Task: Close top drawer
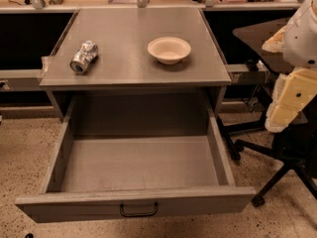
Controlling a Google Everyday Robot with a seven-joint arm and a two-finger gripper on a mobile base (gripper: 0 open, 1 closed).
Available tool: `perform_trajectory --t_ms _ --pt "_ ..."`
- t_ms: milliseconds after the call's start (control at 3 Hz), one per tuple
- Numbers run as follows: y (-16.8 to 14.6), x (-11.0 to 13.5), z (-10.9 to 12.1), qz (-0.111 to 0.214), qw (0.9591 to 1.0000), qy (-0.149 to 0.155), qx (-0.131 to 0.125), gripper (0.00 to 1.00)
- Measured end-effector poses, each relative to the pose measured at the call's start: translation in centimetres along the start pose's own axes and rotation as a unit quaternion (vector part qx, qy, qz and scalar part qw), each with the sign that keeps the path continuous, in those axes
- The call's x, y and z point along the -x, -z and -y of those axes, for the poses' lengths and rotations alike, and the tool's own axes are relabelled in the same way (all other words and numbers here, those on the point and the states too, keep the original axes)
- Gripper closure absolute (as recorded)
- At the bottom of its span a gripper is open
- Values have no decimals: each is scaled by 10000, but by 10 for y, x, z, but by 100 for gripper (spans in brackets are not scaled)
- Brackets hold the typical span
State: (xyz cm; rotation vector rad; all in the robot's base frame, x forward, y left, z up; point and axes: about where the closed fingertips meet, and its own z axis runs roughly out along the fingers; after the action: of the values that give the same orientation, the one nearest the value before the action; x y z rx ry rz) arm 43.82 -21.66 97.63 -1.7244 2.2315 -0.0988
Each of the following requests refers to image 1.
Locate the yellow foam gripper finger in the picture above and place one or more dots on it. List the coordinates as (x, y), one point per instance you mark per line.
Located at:
(275, 43)
(291, 94)

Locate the grey top drawer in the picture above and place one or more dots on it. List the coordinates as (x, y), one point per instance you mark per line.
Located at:
(137, 150)

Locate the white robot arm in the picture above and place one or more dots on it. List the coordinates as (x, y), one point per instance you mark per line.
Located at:
(297, 41)

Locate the black office chair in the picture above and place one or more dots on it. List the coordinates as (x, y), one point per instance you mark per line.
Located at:
(295, 146)

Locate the beige bowl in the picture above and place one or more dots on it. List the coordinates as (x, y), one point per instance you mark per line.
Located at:
(169, 50)

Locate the grey cabinet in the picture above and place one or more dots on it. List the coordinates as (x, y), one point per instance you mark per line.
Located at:
(122, 36)

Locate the crushed silver can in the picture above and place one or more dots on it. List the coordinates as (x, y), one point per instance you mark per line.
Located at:
(82, 59)

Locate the black top drawer handle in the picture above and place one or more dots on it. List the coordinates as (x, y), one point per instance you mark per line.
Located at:
(136, 211)

